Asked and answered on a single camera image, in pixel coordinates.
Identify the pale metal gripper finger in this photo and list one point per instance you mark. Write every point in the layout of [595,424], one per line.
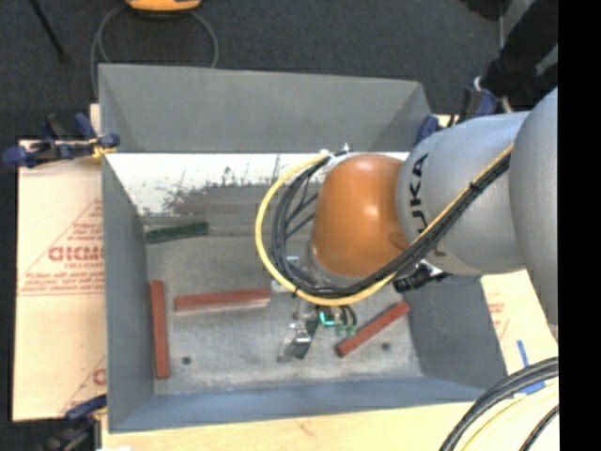
[303,346]
[287,346]

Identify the grey metal bin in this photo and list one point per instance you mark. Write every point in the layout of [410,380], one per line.
[225,346]

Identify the red-brown flat block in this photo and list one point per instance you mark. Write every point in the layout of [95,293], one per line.
[159,331]
[220,300]
[373,329]

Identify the dark green flat block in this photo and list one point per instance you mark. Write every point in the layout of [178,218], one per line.
[176,232]

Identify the brown cardboard board red print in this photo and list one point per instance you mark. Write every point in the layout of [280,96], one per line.
[56,252]

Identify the person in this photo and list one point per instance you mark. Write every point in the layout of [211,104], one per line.
[526,50]

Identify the black cylinder on white bracket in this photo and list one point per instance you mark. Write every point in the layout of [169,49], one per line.
[415,279]

